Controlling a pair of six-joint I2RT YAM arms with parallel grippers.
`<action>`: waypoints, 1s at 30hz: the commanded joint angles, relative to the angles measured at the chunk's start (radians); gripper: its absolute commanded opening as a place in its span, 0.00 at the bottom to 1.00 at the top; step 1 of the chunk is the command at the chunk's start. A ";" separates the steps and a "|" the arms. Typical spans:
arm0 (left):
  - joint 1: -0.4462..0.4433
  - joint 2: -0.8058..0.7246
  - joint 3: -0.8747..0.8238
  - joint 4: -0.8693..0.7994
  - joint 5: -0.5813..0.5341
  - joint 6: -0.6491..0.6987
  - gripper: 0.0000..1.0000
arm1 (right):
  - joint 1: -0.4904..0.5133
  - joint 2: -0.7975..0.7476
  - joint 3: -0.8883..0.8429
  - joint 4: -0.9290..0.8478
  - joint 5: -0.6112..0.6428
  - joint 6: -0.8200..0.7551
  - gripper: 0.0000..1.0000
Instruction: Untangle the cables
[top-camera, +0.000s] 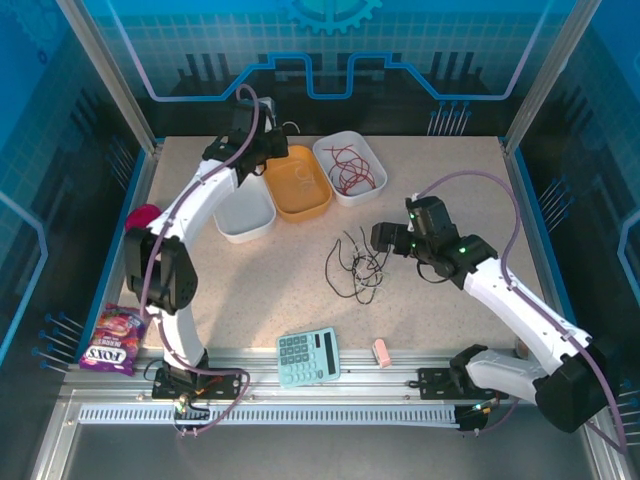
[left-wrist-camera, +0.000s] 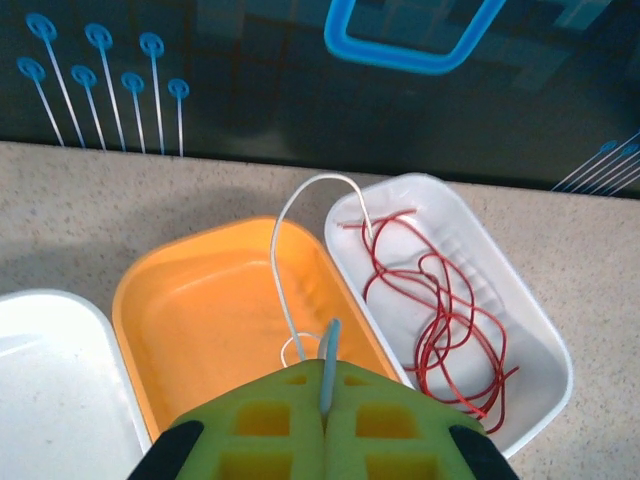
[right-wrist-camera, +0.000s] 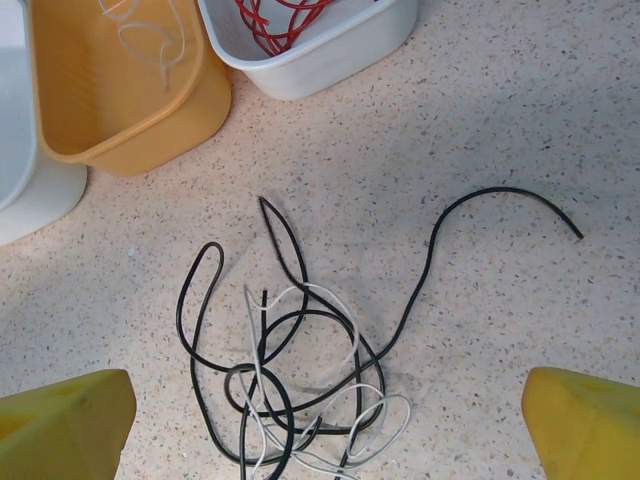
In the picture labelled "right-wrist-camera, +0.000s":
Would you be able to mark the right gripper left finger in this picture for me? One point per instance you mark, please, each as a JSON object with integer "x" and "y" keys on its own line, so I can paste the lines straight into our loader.
{"x": 55, "y": 435}

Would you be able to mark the white plastic bin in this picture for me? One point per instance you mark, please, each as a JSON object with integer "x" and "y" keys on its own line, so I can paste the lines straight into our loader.
{"x": 325, "y": 65}
{"x": 30, "y": 200}

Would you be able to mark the orange plastic bin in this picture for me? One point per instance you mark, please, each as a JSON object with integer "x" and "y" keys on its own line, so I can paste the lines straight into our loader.
{"x": 100, "y": 100}

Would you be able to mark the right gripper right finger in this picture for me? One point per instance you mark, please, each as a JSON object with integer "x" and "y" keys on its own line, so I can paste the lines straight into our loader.
{"x": 590, "y": 430}

